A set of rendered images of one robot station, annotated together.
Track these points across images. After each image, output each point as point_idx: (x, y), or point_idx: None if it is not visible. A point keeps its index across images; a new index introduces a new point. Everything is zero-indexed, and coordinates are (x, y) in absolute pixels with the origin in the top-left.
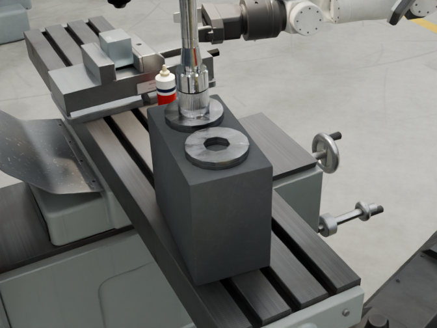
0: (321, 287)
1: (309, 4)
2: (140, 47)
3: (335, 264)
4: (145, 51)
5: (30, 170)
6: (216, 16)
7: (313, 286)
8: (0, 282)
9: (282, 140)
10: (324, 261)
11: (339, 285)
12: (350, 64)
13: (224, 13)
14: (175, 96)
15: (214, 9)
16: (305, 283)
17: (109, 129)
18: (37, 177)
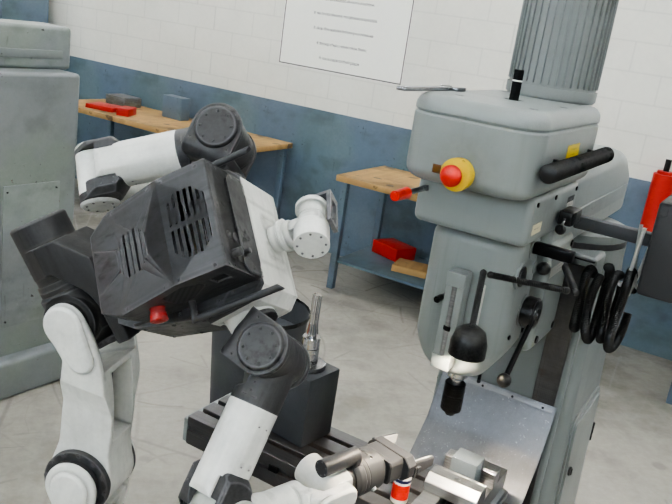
0: (207, 409)
1: (310, 454)
2: (449, 474)
3: (204, 419)
4: (440, 471)
5: (435, 448)
6: (380, 439)
7: (212, 409)
8: None
9: None
10: (211, 419)
11: (198, 411)
12: None
13: (380, 446)
14: (393, 486)
15: (392, 448)
16: (216, 409)
17: (420, 474)
18: (427, 449)
